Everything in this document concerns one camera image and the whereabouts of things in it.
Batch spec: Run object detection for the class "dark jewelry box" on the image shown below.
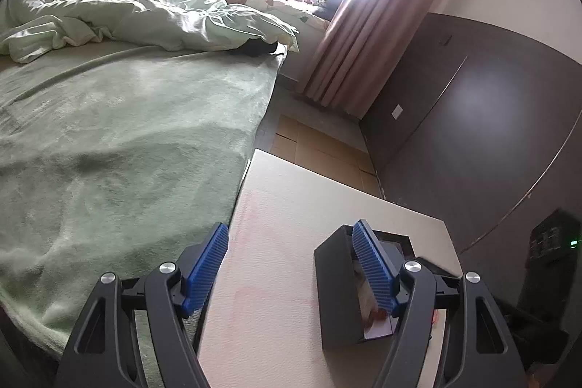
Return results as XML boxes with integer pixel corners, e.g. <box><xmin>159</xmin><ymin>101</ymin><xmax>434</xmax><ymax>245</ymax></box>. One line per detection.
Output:
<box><xmin>314</xmin><ymin>225</ymin><xmax>462</xmax><ymax>352</ymax></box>

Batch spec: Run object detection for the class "white square table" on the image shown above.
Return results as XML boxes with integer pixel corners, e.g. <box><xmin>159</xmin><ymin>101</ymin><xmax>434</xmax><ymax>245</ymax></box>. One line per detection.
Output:
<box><xmin>198</xmin><ymin>151</ymin><xmax>462</xmax><ymax>387</ymax></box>

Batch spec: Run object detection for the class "green blanket bed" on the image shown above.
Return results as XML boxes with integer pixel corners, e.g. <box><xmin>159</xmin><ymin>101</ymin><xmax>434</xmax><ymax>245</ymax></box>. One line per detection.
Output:
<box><xmin>1</xmin><ymin>42</ymin><xmax>286</xmax><ymax>356</ymax></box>

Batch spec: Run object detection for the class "cardboard sheet on floor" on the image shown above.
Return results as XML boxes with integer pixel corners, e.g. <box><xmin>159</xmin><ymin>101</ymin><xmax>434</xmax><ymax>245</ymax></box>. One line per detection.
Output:
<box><xmin>270</xmin><ymin>115</ymin><xmax>383</xmax><ymax>199</ymax></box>

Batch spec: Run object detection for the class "black item on bed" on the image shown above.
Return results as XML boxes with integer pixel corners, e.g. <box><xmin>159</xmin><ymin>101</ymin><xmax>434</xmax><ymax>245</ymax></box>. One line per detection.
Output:
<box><xmin>234</xmin><ymin>39</ymin><xmax>278</xmax><ymax>57</ymax></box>

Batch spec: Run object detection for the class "light green rumpled duvet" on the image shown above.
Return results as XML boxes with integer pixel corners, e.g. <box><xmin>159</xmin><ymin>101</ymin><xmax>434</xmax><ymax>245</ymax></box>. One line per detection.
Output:
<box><xmin>1</xmin><ymin>0</ymin><xmax>299</xmax><ymax>64</ymax></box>

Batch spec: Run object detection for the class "pink right curtain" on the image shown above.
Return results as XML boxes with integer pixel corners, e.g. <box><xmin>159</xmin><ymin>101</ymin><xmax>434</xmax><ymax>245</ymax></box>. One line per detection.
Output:
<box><xmin>297</xmin><ymin>0</ymin><xmax>434</xmax><ymax>118</ymax></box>

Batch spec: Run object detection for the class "cartoon print cushion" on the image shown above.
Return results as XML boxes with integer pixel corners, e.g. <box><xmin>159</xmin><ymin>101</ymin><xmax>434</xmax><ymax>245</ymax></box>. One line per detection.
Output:
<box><xmin>226</xmin><ymin>0</ymin><xmax>330</xmax><ymax>32</ymax></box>

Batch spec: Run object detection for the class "white wall outlet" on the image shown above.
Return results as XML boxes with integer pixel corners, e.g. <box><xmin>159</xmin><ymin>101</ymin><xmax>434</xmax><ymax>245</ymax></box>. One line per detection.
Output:
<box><xmin>392</xmin><ymin>104</ymin><xmax>403</xmax><ymax>120</ymax></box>

